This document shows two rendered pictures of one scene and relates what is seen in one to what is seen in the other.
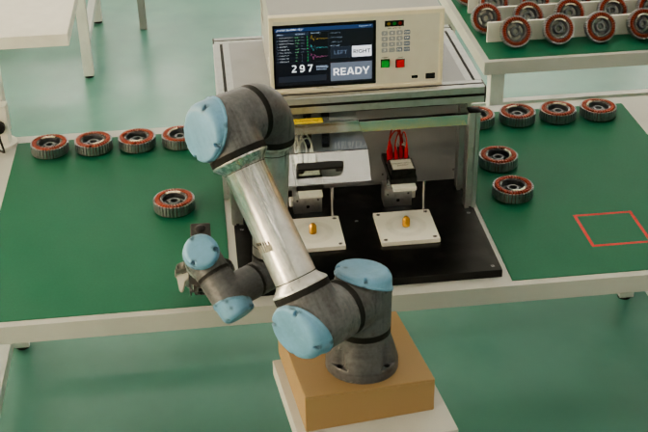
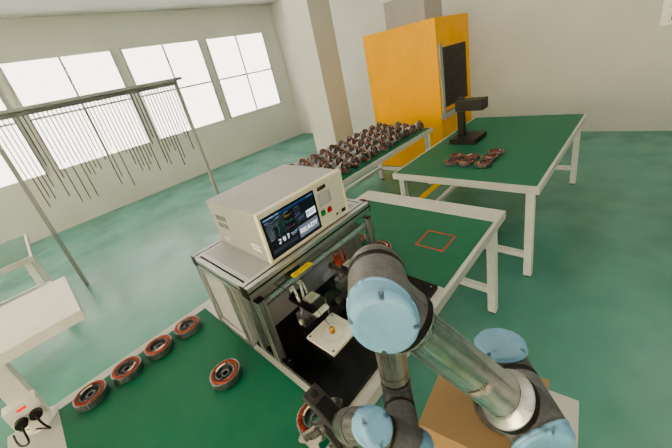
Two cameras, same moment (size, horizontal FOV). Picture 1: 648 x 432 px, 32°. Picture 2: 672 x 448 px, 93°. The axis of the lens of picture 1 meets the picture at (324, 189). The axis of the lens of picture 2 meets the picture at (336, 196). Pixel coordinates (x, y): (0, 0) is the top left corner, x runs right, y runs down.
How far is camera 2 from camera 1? 1.81 m
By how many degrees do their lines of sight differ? 33
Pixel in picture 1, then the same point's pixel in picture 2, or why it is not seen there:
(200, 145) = (389, 337)
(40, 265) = not seen: outside the picture
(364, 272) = (508, 343)
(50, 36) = (64, 320)
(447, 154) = (347, 248)
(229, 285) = (412, 435)
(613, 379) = not seen: hidden behind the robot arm
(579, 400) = not seen: hidden behind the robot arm
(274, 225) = (481, 363)
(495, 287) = (443, 296)
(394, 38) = (323, 196)
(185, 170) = (208, 345)
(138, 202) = (196, 391)
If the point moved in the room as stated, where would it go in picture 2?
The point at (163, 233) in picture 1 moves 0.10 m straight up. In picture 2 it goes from (238, 403) to (228, 383)
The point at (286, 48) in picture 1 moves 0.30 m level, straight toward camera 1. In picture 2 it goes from (272, 230) to (327, 255)
